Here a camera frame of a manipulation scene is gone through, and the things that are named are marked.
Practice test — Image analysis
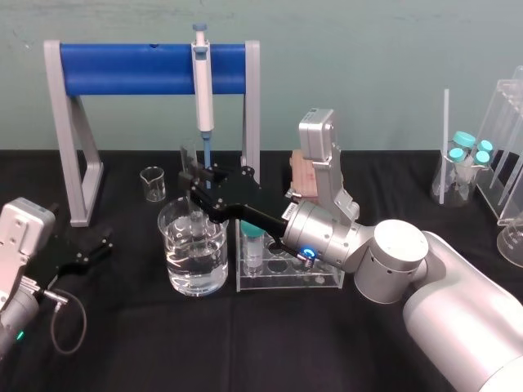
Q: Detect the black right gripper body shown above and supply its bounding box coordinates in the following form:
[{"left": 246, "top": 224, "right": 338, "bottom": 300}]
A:
[{"left": 220, "top": 164, "right": 288, "bottom": 240}]

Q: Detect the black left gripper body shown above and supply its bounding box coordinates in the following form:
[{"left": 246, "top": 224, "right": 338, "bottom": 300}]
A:
[{"left": 28, "top": 234, "right": 85, "bottom": 289}]

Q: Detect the clear glass test tube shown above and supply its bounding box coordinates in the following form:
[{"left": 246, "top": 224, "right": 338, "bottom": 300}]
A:
[{"left": 178, "top": 137, "right": 208, "bottom": 251}]

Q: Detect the small empty glass beaker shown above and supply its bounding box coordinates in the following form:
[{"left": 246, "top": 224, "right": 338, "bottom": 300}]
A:
[{"left": 140, "top": 166, "right": 167, "bottom": 203}]

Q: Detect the large glass beaker with water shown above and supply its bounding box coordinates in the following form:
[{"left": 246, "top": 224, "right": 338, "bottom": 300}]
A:
[{"left": 157, "top": 197, "right": 230, "bottom": 297}]

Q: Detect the clear acrylic test tube rack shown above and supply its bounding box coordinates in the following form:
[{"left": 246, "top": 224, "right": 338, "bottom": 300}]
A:
[{"left": 235, "top": 212, "right": 345, "bottom": 293}]

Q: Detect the graduated clear glass beaker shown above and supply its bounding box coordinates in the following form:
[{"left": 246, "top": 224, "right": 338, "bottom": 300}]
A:
[{"left": 496, "top": 217, "right": 523, "bottom": 269}]

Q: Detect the brown wooden block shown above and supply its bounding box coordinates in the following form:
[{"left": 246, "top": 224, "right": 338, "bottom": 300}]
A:
[{"left": 285, "top": 149, "right": 320, "bottom": 202}]

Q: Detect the white and blue pipette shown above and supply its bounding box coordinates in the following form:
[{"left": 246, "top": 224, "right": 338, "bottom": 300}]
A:
[{"left": 191, "top": 23, "right": 217, "bottom": 189}]

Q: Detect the blue and grey pipette stand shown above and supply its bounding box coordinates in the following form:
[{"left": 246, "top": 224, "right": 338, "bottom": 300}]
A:
[{"left": 43, "top": 39, "right": 262, "bottom": 228}]

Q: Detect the black table cloth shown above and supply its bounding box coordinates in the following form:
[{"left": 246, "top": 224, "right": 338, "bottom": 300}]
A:
[{"left": 0, "top": 149, "right": 523, "bottom": 392}]

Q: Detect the white stirring rod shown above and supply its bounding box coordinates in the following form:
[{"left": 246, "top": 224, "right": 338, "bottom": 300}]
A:
[{"left": 438, "top": 88, "right": 451, "bottom": 204}]

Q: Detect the clear glass conical flask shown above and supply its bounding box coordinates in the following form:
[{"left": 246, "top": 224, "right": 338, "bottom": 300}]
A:
[{"left": 430, "top": 138, "right": 491, "bottom": 209}]

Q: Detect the clear acrylic stand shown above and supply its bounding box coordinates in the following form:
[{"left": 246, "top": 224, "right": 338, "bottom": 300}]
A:
[{"left": 475, "top": 65, "right": 523, "bottom": 225}]

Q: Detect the thin dark gripper cable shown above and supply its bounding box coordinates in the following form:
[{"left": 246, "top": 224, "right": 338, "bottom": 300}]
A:
[{"left": 38, "top": 286, "right": 88, "bottom": 355}]

